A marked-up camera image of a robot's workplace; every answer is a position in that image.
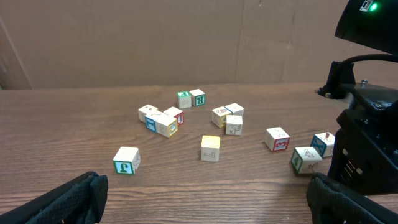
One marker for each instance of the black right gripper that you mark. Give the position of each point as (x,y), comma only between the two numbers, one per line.
(365,151)

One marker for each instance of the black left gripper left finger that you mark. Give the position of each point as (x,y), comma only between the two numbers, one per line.
(81,200)

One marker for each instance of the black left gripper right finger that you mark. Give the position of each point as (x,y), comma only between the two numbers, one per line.
(332,202)

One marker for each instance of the wooden block blue X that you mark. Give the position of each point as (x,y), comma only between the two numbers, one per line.
(323,143)

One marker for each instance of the wooden block red 3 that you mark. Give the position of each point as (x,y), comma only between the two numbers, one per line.
(276,139)

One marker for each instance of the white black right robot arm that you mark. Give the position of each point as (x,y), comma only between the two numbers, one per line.
(372,24)

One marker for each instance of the wooden block green J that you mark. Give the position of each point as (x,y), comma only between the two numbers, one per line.
(127,160)

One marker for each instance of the wooden block blue T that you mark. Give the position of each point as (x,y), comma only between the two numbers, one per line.
(151,120)

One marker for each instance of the wooden block far left cluster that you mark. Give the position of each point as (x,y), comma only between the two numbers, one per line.
(143,111)

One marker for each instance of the wooden block elephant drawing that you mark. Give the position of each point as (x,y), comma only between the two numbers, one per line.
(234,125)

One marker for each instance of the wooden block red U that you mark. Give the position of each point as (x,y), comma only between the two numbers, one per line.
(176,113)

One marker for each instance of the yellow-top wooden block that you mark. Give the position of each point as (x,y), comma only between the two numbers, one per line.
(210,148)

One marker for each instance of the wooden block yellow red drawing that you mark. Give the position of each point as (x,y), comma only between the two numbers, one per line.
(218,116)

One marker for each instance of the green-top wooden block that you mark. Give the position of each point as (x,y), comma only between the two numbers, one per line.
(184,99)

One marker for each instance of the wooden block green R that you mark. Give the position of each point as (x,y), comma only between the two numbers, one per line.
(198,97)

